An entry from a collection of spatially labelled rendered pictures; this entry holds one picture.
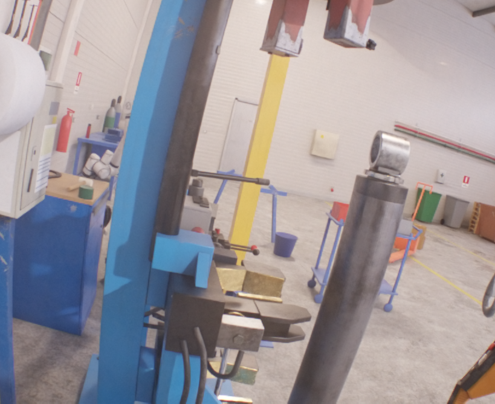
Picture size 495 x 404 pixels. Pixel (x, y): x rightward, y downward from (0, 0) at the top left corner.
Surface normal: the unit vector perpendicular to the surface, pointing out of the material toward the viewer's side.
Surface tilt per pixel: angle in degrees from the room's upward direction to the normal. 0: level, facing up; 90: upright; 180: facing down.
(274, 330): 90
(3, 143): 90
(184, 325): 90
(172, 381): 90
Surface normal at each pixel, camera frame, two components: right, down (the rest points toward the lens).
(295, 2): 0.49, 0.22
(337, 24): -0.84, -0.12
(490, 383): -0.56, -0.02
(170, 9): 0.17, 0.16
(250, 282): -0.09, 0.11
